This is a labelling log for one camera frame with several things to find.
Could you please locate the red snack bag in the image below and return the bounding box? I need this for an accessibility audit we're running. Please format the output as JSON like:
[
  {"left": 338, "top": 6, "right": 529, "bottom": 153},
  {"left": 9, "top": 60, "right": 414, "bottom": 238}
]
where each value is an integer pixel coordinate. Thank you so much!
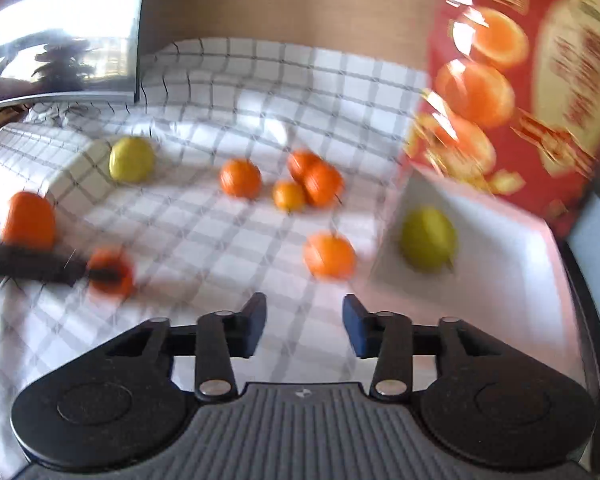
[{"left": 402, "top": 0, "right": 600, "bottom": 241}]

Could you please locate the white checked tablecloth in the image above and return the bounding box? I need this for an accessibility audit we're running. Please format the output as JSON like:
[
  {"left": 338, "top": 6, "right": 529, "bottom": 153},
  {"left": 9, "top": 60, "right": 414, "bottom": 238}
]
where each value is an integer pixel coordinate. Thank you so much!
[{"left": 0, "top": 37, "right": 431, "bottom": 463}]

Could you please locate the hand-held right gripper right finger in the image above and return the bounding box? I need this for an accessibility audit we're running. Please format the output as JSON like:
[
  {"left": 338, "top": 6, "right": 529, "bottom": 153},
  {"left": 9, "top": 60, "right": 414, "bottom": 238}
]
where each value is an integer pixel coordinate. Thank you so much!
[{"left": 342, "top": 294, "right": 506, "bottom": 402}]

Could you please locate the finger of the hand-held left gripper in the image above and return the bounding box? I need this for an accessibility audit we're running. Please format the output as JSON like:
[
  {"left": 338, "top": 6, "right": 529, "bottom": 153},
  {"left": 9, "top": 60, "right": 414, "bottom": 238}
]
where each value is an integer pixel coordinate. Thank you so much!
[{"left": 0, "top": 241, "right": 128, "bottom": 287}]

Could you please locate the small orange mandarin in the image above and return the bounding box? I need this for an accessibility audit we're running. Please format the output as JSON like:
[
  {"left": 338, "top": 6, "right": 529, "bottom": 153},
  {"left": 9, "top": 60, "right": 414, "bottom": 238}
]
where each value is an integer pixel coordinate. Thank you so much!
[{"left": 272, "top": 181, "right": 307, "bottom": 212}]

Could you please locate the yellow-green pear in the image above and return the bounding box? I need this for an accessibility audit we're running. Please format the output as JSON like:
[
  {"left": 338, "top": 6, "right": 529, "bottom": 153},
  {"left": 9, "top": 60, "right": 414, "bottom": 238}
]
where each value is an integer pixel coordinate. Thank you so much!
[
  {"left": 399, "top": 206, "right": 458, "bottom": 273},
  {"left": 109, "top": 136, "right": 156, "bottom": 183}
]

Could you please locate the black monitor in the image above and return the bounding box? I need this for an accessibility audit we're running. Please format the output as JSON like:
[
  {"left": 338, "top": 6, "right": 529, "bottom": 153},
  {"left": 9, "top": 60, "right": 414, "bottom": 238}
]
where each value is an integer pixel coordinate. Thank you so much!
[{"left": 0, "top": 0, "right": 148, "bottom": 108}]

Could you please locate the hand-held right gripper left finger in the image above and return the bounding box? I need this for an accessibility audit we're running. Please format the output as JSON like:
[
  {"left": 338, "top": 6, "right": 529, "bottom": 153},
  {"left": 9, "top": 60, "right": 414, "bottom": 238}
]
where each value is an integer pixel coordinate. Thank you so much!
[{"left": 105, "top": 292, "right": 268, "bottom": 403}]

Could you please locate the pink gift box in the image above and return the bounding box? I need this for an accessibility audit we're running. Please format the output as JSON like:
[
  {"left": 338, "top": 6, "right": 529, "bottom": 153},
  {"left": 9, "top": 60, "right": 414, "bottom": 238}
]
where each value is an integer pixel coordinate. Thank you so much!
[{"left": 367, "top": 165, "right": 581, "bottom": 361}]

